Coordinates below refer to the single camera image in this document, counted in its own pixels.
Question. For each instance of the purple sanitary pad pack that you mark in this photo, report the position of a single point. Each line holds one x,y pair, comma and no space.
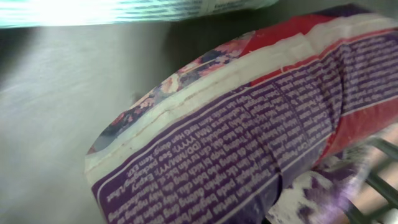
264,127

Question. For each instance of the grey plastic mesh basket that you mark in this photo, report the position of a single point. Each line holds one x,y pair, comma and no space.
378,184

